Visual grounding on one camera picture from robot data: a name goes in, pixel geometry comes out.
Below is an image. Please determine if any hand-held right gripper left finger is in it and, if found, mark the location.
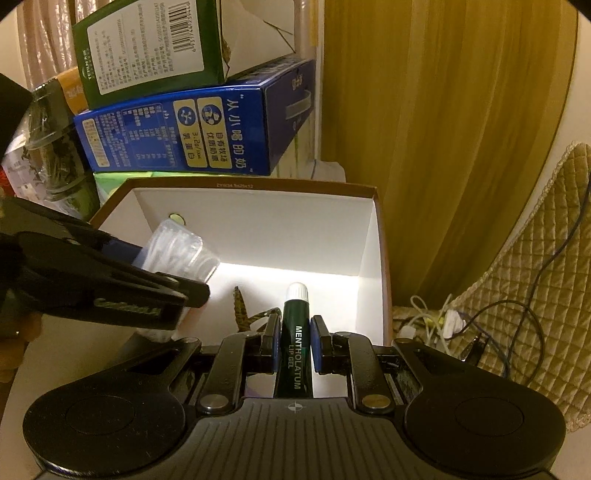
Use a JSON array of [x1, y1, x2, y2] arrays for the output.
[[117, 314, 282, 415]]

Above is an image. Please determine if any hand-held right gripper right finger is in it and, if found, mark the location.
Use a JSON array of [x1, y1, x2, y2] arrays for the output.
[[310, 315, 467, 415]]

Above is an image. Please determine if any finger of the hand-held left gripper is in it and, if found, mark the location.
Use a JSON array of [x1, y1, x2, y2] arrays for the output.
[[18, 234, 211, 308], [0, 198, 154, 271]]

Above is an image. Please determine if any green lip gel tube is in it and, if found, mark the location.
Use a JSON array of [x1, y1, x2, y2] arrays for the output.
[[272, 281, 315, 400]]

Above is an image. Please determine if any clear plastic case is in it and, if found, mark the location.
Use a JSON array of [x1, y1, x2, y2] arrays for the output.
[[139, 219, 220, 283]]

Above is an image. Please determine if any brown cardboard storage box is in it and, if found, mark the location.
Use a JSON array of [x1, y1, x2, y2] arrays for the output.
[[88, 178, 393, 352]]

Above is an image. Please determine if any person's left hand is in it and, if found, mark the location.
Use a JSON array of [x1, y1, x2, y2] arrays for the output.
[[0, 311, 44, 385]]

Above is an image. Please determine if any light green tissue box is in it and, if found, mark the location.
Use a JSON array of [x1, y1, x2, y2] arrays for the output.
[[92, 171, 153, 208]]

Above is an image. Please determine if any white appliance box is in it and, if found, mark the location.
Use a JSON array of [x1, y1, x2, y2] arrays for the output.
[[0, 134, 51, 204]]

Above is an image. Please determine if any dark wrapped jar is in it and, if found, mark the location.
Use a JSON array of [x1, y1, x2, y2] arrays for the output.
[[21, 78, 100, 217]]

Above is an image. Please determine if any tan cardboard box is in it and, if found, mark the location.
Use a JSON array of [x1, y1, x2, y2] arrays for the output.
[[58, 67, 88, 114]]

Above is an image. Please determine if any blue milk carton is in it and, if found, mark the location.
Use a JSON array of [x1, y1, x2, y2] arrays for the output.
[[74, 55, 317, 177]]

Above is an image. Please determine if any dark green carton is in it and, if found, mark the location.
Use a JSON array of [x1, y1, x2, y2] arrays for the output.
[[71, 0, 296, 110]]

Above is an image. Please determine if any chair with quilted cover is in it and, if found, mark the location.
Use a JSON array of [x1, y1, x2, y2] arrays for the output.
[[392, 143, 591, 432]]

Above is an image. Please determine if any yellow curtain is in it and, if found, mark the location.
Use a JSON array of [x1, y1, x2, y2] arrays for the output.
[[318, 0, 578, 308]]

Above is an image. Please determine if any white cable bundle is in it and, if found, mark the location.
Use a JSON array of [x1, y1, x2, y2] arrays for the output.
[[397, 295, 467, 356]]

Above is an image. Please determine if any black power cable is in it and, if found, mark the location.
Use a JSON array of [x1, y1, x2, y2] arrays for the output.
[[457, 185, 591, 393]]

